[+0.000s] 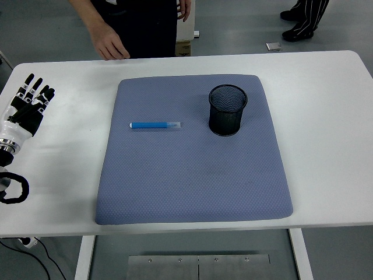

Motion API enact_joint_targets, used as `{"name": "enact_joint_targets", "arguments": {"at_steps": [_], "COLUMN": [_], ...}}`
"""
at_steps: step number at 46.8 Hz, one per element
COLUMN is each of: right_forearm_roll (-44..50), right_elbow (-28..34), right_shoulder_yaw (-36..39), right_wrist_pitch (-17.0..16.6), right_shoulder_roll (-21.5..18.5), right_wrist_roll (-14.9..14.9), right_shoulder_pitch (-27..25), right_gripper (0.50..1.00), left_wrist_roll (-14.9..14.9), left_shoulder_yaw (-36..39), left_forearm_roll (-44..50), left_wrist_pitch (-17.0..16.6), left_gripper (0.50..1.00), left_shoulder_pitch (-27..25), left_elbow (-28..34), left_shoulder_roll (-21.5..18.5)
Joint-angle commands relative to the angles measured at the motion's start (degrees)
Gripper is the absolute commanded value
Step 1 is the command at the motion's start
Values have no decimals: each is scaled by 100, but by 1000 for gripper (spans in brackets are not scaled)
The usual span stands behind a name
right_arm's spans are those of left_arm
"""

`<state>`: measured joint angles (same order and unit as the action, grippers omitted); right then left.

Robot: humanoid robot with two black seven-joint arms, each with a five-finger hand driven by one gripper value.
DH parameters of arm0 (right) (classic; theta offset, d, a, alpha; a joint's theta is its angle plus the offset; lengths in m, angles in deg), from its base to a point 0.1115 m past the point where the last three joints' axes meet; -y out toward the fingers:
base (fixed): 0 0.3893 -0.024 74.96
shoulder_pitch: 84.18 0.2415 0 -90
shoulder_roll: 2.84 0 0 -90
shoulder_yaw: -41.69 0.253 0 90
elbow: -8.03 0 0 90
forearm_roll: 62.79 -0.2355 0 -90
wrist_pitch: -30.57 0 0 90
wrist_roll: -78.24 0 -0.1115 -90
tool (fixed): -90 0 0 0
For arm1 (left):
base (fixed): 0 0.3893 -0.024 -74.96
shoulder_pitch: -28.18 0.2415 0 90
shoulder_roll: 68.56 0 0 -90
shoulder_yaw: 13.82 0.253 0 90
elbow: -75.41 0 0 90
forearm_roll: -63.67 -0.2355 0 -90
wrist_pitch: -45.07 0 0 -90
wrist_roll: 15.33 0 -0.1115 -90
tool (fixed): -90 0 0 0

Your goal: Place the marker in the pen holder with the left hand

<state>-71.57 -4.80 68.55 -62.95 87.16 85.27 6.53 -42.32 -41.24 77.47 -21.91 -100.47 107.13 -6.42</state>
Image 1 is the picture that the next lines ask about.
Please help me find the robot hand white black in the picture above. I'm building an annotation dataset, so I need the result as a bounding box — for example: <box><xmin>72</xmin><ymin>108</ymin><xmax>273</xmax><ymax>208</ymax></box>
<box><xmin>0</xmin><ymin>73</ymin><xmax>56</xmax><ymax>144</ymax></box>

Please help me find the person's right hand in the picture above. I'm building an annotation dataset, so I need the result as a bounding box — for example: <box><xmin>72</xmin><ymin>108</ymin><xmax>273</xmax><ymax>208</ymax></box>
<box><xmin>87</xmin><ymin>22</ymin><xmax>131</xmax><ymax>61</ymax></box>

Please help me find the person's left hand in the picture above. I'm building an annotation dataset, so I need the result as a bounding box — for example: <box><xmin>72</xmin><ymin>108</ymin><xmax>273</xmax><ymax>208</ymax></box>
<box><xmin>176</xmin><ymin>0</ymin><xmax>192</xmax><ymax>23</ymax></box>

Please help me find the blue marker with clear cap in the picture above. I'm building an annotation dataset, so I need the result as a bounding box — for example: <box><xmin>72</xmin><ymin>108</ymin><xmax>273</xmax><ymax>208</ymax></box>
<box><xmin>129</xmin><ymin>120</ymin><xmax>184</xmax><ymax>131</ymax></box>

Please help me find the black mesh pen holder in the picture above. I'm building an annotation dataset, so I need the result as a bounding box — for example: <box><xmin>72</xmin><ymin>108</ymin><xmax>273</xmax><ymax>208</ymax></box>
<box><xmin>207</xmin><ymin>84</ymin><xmax>249</xmax><ymax>137</ymax></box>

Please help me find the brown cardboard box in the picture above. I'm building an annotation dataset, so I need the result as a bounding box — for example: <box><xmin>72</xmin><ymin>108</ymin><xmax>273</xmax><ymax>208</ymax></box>
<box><xmin>174</xmin><ymin>40</ymin><xmax>192</xmax><ymax>57</ymax></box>

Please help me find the person in black clothes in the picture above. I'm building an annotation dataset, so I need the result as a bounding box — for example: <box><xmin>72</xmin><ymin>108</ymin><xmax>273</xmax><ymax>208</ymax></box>
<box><xmin>90</xmin><ymin>0</ymin><xmax>179</xmax><ymax>59</ymax></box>

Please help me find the silver floor outlet plate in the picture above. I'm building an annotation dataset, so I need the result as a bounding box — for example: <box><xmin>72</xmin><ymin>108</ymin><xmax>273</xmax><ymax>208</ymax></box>
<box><xmin>265</xmin><ymin>41</ymin><xmax>284</xmax><ymax>53</ymax></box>

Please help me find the white power strip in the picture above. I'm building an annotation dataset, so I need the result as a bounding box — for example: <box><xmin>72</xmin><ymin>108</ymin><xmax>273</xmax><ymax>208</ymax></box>
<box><xmin>16</xmin><ymin>236</ymin><xmax>41</xmax><ymax>250</ymax></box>

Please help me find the person in striped black trousers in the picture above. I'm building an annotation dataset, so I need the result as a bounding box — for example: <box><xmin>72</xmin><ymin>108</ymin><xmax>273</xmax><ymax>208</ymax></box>
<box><xmin>280</xmin><ymin>0</ymin><xmax>330</xmax><ymax>43</ymax></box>

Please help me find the white table leg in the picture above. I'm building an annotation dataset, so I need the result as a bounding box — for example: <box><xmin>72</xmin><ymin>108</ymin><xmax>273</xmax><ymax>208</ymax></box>
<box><xmin>288</xmin><ymin>227</ymin><xmax>314</xmax><ymax>280</ymax></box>
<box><xmin>73</xmin><ymin>234</ymin><xmax>96</xmax><ymax>280</ymax></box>

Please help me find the blue-grey textured mat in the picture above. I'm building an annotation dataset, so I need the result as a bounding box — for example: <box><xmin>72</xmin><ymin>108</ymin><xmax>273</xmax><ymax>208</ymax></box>
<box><xmin>95</xmin><ymin>74</ymin><xmax>294</xmax><ymax>226</ymax></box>

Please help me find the white pedestal cabinet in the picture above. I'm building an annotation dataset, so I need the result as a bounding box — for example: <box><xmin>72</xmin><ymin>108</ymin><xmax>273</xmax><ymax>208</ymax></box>
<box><xmin>175</xmin><ymin>0</ymin><xmax>196</xmax><ymax>42</ymax></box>

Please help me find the black floor cable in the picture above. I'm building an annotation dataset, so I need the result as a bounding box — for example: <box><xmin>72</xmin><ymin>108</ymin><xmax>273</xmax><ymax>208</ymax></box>
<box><xmin>0</xmin><ymin>238</ymin><xmax>67</xmax><ymax>280</ymax></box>

